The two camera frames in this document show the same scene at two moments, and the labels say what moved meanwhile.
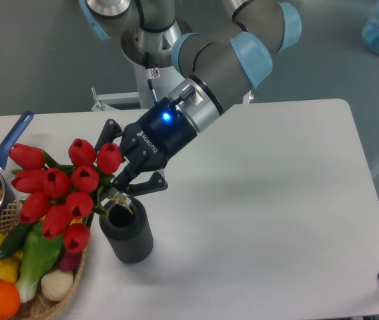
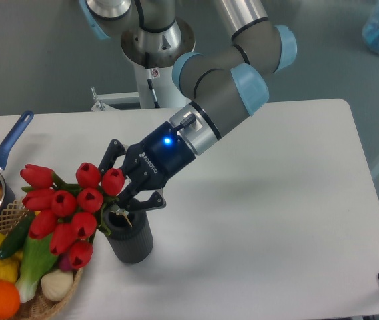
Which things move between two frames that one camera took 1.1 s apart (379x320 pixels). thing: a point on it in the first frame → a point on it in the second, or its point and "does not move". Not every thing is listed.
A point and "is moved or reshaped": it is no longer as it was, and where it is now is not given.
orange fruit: x=1 y=300 does not move
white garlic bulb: x=57 y=284 does not move
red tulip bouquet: x=62 y=197 is moved or reshaped
